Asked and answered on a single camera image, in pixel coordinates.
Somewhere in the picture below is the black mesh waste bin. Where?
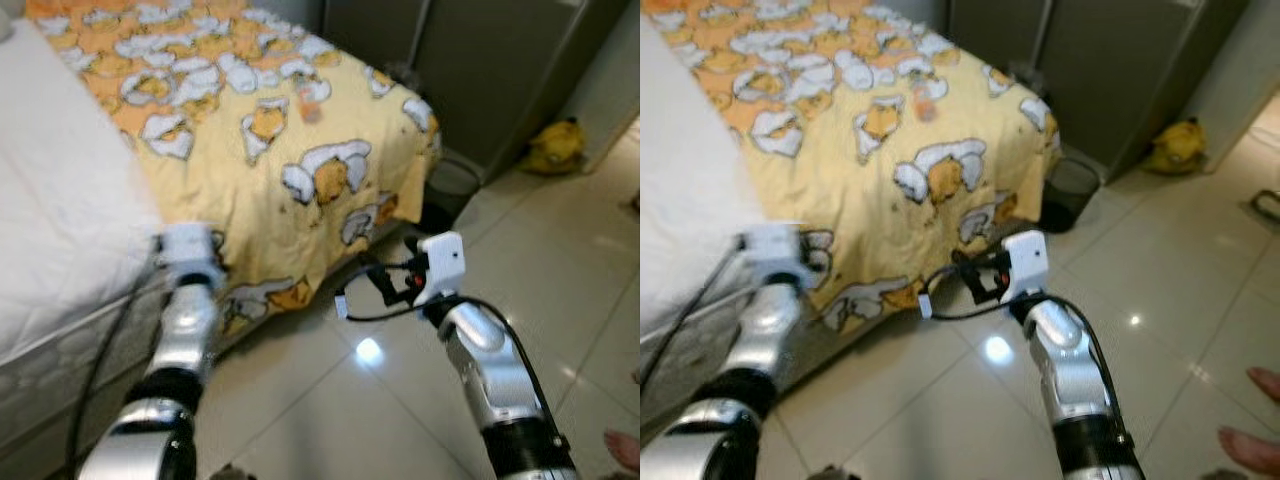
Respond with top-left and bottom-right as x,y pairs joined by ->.
420,148 -> 483,233
1040,152 -> 1101,233

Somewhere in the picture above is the yellow cartoon egg print blanket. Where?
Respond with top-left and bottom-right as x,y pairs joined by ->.
645,0 -> 1063,333
25,0 -> 443,336

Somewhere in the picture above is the yellow plush toy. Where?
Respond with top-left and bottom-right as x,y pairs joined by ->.
1143,117 -> 1207,177
522,117 -> 587,177

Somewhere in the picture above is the dark grey wardrobe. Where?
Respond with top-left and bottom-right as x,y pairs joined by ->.
945,0 -> 1251,183
322,0 -> 633,183

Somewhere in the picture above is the bare person foot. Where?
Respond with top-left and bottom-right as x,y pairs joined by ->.
1245,365 -> 1280,403
1217,427 -> 1280,477
604,430 -> 641,473

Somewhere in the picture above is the white patterned mattress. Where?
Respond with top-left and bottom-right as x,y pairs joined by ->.
640,290 -> 831,431
0,270 -> 241,451

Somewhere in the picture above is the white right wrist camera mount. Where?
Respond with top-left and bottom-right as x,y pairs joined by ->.
998,229 -> 1051,304
413,231 -> 467,307

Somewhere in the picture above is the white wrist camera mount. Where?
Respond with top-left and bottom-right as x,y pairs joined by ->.
998,229 -> 1051,304
413,231 -> 467,307
742,224 -> 813,291
155,224 -> 225,293

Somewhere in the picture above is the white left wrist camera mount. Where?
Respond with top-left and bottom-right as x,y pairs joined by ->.
155,224 -> 225,293
742,224 -> 813,291

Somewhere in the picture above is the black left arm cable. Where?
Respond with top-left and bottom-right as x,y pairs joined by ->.
65,265 -> 166,471
640,240 -> 746,391

